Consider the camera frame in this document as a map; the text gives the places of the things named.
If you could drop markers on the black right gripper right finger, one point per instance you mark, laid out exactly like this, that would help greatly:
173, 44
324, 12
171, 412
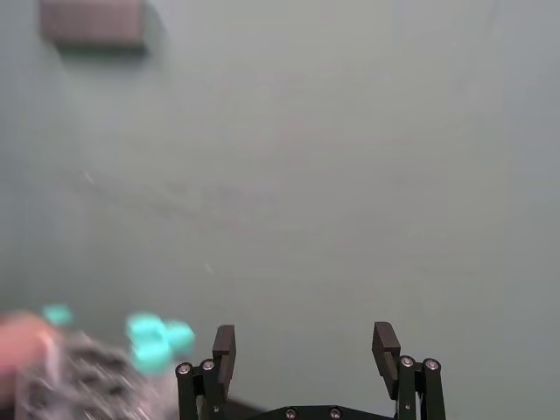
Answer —
387, 350

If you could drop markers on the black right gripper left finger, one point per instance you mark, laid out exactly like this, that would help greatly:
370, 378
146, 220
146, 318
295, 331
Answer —
224, 350

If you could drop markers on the small three-armed plastic piece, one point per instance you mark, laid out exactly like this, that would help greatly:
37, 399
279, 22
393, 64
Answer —
158, 339

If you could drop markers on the small teal plastic piece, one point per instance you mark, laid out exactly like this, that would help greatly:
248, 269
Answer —
57, 314

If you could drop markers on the shallow brown cardboard tray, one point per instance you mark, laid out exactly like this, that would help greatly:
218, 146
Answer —
22, 345

